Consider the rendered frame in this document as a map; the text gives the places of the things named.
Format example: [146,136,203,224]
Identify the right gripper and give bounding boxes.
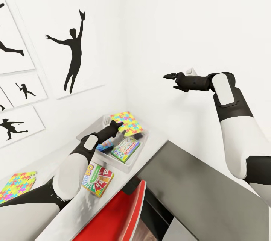
[163,72,198,92]

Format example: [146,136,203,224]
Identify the board game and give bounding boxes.
[82,161,114,198]
[110,136,140,163]
[96,139,114,153]

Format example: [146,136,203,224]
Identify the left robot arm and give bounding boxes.
[0,114,124,241]

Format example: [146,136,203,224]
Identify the jigsaw puzzle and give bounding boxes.
[110,112,144,137]
[0,171,36,204]

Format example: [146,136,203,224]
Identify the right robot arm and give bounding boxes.
[163,68,271,208]

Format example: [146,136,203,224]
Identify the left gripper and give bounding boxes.
[102,120,124,139]

